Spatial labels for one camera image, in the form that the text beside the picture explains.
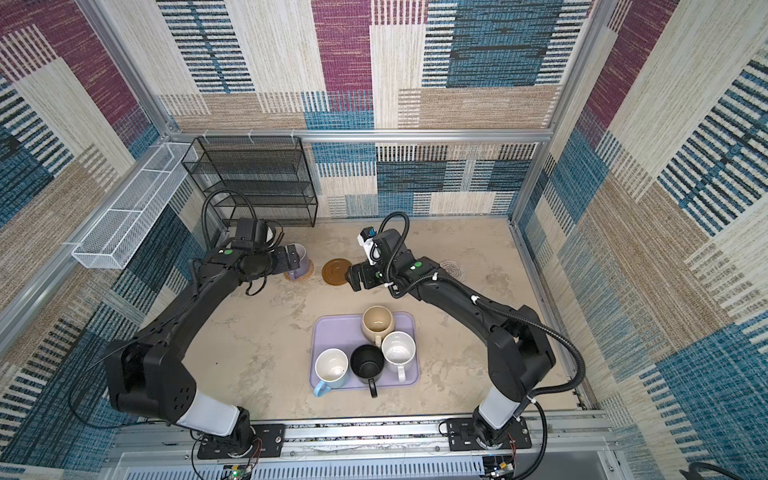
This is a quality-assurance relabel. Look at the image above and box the aluminium front rail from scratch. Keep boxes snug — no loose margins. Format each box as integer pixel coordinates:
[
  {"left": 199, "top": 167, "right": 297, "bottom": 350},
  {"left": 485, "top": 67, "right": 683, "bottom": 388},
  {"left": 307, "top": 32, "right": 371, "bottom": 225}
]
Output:
[{"left": 99, "top": 411, "right": 631, "bottom": 479}]

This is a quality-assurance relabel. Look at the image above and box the tan wicker round coaster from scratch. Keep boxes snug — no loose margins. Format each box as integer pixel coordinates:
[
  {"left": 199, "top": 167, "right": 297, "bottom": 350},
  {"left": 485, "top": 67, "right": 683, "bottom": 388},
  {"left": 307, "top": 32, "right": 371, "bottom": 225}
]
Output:
[{"left": 283, "top": 260, "right": 315, "bottom": 282}]

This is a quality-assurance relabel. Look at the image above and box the white wire mesh wall basket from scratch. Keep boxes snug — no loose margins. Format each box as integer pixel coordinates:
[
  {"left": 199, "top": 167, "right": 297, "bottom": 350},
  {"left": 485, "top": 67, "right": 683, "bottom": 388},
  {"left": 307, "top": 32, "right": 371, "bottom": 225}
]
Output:
[{"left": 72, "top": 142, "right": 189, "bottom": 270}]

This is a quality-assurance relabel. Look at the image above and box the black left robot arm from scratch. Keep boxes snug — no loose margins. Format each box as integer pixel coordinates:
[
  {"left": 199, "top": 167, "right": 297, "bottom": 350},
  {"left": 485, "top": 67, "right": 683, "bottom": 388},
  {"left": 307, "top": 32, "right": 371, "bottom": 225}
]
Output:
[{"left": 103, "top": 245, "right": 300, "bottom": 447}]

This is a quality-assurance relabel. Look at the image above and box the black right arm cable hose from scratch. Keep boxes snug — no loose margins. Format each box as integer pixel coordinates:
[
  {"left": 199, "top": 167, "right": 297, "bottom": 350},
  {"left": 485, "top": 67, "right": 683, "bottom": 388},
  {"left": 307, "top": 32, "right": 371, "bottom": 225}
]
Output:
[{"left": 473, "top": 296, "right": 587, "bottom": 397}]

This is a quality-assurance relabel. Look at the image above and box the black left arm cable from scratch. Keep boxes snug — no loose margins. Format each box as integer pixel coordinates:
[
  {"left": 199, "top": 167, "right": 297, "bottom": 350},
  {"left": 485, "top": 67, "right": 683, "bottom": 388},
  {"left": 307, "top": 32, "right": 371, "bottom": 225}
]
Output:
[{"left": 200, "top": 189, "right": 260, "bottom": 247}]

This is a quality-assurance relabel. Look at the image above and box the light blue handled mug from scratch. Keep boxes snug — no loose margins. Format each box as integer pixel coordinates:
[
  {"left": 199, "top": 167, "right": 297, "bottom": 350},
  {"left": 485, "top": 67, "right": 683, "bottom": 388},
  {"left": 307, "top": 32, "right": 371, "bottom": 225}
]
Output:
[{"left": 313, "top": 348, "right": 350, "bottom": 397}]

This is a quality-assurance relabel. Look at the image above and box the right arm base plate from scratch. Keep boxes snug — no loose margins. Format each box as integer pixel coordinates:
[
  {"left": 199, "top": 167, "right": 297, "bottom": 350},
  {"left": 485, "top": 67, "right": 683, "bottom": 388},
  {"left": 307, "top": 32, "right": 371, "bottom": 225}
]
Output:
[{"left": 438, "top": 417, "right": 532, "bottom": 451}]

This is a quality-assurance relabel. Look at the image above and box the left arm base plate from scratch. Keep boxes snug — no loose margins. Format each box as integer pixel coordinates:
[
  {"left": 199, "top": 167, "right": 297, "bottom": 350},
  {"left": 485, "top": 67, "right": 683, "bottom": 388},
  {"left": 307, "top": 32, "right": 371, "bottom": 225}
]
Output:
[{"left": 195, "top": 424, "right": 285, "bottom": 460}]

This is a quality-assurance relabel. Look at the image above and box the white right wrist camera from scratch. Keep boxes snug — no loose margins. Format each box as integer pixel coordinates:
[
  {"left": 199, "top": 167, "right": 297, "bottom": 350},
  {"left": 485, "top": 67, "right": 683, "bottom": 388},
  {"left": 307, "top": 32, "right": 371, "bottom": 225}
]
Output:
[{"left": 357, "top": 227, "right": 381, "bottom": 265}]

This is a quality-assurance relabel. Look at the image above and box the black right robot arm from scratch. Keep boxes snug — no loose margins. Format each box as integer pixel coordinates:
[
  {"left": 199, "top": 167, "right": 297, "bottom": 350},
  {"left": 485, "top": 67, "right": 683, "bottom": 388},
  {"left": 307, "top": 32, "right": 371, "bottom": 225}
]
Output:
[{"left": 345, "top": 227, "right": 556, "bottom": 432}]

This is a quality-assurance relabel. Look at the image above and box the white ceramic mug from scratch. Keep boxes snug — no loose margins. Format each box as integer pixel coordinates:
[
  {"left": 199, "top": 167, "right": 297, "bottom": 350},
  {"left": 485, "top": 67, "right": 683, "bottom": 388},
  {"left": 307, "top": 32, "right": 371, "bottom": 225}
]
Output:
[{"left": 381, "top": 331, "right": 417, "bottom": 384}]

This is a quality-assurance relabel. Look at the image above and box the clear patterned glass coaster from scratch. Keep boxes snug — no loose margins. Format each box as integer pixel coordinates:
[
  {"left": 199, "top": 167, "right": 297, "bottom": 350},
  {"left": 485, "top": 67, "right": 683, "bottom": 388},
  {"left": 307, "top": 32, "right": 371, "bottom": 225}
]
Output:
[{"left": 440, "top": 260, "right": 466, "bottom": 281}]

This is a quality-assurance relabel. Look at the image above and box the beige ceramic mug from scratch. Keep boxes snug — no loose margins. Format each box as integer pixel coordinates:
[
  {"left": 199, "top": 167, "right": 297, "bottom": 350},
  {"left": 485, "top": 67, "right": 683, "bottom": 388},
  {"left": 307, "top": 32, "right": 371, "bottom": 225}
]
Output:
[{"left": 361, "top": 305, "right": 395, "bottom": 348}]

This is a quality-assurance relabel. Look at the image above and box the black ceramic mug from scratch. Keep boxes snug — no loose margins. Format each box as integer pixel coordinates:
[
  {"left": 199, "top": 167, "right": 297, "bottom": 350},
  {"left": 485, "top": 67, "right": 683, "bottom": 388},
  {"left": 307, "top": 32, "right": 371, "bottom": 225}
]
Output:
[{"left": 350, "top": 344, "right": 385, "bottom": 398}]

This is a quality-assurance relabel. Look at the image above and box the black wire mesh shelf rack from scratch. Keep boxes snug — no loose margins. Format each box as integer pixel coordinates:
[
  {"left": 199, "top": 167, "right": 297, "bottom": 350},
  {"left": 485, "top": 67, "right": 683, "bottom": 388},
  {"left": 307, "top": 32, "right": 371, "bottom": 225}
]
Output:
[{"left": 182, "top": 136, "right": 318, "bottom": 227}]

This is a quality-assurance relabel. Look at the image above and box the lavender mug white inside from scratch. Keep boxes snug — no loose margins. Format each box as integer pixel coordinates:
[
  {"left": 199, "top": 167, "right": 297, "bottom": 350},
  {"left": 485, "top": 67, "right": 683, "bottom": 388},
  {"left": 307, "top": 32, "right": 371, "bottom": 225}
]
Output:
[{"left": 287, "top": 243, "right": 309, "bottom": 272}]

